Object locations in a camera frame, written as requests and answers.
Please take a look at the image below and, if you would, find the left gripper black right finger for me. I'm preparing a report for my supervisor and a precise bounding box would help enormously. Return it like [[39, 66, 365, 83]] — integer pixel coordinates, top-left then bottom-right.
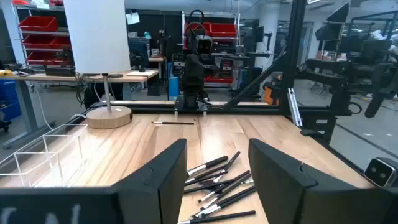
[[248, 138, 358, 224]]

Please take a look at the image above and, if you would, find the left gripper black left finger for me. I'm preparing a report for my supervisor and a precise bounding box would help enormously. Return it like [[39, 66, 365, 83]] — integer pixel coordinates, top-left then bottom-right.
[[113, 138, 189, 224]]

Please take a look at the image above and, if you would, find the dark grey pen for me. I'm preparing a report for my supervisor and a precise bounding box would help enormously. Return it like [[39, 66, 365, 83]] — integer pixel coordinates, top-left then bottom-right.
[[177, 210, 257, 224]]

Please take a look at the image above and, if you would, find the blue cylinder container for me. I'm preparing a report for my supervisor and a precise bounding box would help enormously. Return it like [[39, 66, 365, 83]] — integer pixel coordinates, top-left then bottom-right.
[[169, 76, 180, 98]]

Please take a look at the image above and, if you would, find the clear acrylic organizer box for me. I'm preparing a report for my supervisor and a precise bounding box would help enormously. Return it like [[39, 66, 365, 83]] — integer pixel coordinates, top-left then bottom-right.
[[0, 123, 89, 189]]

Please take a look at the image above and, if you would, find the red storage bin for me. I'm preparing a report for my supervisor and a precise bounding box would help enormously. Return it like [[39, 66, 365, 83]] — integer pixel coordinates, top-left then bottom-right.
[[205, 75, 234, 85], [210, 23, 238, 39], [26, 51, 73, 67], [19, 16, 59, 33], [185, 21, 213, 37], [51, 36, 72, 50], [22, 35, 55, 50]]

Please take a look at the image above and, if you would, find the wooden desk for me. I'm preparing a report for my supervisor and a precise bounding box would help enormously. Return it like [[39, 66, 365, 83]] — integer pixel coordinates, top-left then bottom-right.
[[0, 68, 160, 135]]

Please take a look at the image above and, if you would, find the table lamp white shade wooden base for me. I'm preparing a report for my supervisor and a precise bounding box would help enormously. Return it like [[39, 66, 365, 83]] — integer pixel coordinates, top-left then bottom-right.
[[63, 0, 133, 130]]

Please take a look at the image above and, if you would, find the blue storage bin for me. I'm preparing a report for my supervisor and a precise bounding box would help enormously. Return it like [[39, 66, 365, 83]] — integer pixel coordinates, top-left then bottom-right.
[[0, 80, 22, 122]]

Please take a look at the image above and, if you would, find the white paper note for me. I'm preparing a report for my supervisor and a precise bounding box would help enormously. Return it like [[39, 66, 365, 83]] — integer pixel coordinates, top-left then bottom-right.
[[125, 12, 141, 26]]

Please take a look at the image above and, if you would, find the storage shelf rack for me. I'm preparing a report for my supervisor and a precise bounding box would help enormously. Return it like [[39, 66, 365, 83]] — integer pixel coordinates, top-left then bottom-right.
[[11, 2, 73, 68]]

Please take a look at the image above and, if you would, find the black flat mount plate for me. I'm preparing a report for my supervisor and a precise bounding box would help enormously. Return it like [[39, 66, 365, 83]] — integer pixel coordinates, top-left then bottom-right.
[[300, 128, 322, 137]]

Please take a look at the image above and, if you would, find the silver aluminium bracket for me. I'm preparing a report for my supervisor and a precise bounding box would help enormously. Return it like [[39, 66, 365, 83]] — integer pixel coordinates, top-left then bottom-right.
[[287, 88, 303, 128]]

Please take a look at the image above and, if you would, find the silver table-level camera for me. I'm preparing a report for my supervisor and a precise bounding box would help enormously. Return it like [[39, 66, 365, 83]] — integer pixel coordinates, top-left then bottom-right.
[[363, 157, 398, 189]]

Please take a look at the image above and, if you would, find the black aluminium rig frame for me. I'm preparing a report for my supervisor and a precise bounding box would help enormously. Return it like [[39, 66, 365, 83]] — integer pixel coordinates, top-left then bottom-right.
[[67, 0, 374, 170]]

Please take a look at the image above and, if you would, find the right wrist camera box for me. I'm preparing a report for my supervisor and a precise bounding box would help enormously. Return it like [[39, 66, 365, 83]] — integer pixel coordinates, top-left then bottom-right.
[[196, 35, 214, 55]]

